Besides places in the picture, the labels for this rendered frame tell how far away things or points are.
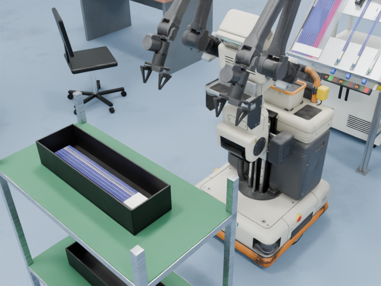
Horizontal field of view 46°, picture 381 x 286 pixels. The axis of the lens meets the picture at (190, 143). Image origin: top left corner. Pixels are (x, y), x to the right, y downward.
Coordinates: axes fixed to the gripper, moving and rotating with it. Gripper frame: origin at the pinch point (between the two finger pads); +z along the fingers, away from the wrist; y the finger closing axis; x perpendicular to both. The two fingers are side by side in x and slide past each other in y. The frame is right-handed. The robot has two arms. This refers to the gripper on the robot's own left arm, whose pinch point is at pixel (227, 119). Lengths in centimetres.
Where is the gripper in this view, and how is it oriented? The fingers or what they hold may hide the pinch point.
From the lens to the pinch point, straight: 174.9
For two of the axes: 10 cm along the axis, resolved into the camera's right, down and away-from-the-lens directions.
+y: 7.2, 3.8, -5.8
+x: 6.4, -0.2, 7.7
